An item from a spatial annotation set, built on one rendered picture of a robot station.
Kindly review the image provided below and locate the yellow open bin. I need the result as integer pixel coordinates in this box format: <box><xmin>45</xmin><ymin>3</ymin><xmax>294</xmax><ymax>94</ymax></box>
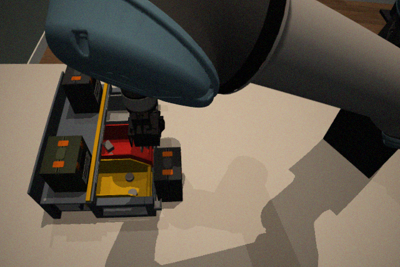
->
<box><xmin>96</xmin><ymin>159</ymin><xmax>153</xmax><ymax>198</ymax></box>

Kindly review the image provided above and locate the dark grey metal shelf rack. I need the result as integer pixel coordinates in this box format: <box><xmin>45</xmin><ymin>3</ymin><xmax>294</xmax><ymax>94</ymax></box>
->
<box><xmin>27</xmin><ymin>71</ymin><xmax>162</xmax><ymax>219</ymax></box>

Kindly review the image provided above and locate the yellow flat bar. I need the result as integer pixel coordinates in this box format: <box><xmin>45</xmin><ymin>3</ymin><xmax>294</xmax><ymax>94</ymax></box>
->
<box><xmin>86</xmin><ymin>83</ymin><xmax>108</xmax><ymax>202</ymax></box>

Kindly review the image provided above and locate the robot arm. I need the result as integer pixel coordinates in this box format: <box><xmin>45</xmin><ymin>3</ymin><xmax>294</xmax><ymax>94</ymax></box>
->
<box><xmin>45</xmin><ymin>0</ymin><xmax>400</xmax><ymax>149</ymax></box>

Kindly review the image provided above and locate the grey metal disc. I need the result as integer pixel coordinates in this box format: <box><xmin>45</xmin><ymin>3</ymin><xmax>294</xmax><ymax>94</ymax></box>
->
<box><xmin>128</xmin><ymin>189</ymin><xmax>138</xmax><ymax>196</ymax></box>
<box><xmin>125</xmin><ymin>173</ymin><xmax>134</xmax><ymax>182</ymax></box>

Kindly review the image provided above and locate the red bin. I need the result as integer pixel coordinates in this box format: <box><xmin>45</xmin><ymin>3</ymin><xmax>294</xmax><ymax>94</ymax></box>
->
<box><xmin>101</xmin><ymin>124</ymin><xmax>154</xmax><ymax>166</ymax></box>

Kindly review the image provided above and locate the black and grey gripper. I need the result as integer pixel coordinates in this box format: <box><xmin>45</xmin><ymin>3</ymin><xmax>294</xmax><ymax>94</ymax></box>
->
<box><xmin>126</xmin><ymin>100</ymin><xmax>165</xmax><ymax>152</ymax></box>

